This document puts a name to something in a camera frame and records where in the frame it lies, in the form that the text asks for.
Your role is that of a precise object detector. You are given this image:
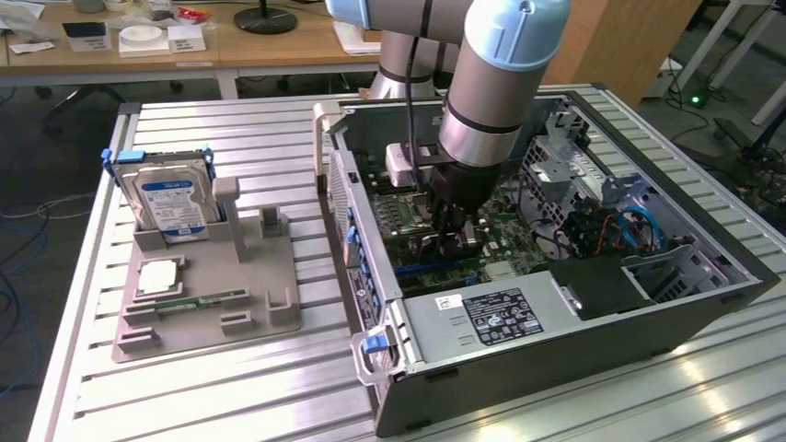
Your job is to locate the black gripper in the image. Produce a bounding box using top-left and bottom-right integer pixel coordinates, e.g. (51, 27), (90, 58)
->
(426, 160), (501, 241)

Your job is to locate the low-profile graphics card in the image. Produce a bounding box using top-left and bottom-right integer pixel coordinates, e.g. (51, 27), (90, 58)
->
(411, 219), (487, 262)

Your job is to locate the CPU socket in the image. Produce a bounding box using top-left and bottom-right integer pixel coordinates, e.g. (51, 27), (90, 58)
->
(409, 191), (435, 222)

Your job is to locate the green motherboard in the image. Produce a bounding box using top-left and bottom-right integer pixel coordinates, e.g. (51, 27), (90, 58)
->
(362, 151), (554, 300)

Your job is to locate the blue expansion slot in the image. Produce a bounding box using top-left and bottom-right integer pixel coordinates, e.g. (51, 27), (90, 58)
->
(394, 259), (461, 278)

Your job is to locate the metal disk bay cage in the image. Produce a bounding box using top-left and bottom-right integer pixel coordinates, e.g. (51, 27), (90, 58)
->
(521, 98), (617, 204)

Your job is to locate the grey power supply unit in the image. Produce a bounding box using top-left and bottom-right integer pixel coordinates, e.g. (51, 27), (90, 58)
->
(402, 271), (584, 366)

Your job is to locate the white paper stack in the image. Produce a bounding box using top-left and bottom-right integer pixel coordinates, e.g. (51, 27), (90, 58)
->
(331, 20), (383, 57)

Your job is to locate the grey parts rack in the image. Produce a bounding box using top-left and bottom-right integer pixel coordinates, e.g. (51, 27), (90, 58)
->
(110, 177), (303, 365)

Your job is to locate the black open PC case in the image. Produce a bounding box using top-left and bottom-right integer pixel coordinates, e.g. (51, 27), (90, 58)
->
(311, 89), (782, 438)

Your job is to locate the wooden cabinet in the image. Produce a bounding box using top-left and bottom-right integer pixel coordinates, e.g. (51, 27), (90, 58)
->
(539, 0), (705, 107)

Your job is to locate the wooden desk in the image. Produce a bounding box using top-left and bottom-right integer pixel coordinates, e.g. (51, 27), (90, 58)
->
(0, 0), (383, 100)

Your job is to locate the hard disk in blue caddy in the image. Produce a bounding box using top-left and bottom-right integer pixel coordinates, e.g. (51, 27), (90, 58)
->
(100, 145), (229, 244)

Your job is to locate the black round lamp base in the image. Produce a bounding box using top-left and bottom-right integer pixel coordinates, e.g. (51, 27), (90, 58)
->
(233, 0), (301, 35)

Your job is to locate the green RAM stick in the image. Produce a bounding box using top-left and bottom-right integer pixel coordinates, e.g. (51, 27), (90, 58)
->
(156, 289), (239, 319)

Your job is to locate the silver CPU chip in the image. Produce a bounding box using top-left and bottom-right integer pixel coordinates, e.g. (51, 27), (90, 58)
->
(135, 262), (186, 297)

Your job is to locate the small white box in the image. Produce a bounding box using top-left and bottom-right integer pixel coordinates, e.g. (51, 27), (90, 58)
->
(166, 24), (207, 54)

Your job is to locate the red packet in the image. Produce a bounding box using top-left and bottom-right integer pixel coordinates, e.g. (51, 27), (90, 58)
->
(176, 5), (214, 25)

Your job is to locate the white round holder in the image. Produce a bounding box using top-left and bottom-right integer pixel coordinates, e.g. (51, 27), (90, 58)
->
(116, 25), (174, 59)

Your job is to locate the black office chair base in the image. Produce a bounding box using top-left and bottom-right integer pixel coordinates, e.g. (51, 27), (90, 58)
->
(34, 80), (130, 137)

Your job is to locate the black-topped white box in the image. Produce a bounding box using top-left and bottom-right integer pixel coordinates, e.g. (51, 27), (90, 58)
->
(62, 21), (115, 53)

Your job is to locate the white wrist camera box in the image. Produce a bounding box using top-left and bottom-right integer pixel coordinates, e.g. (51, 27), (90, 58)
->
(383, 142), (433, 189)

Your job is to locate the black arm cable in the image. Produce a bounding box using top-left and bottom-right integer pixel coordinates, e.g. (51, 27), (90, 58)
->
(402, 35), (426, 190)

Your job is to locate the blue disk wire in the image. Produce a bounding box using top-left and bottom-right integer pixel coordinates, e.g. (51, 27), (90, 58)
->
(617, 205), (666, 253)

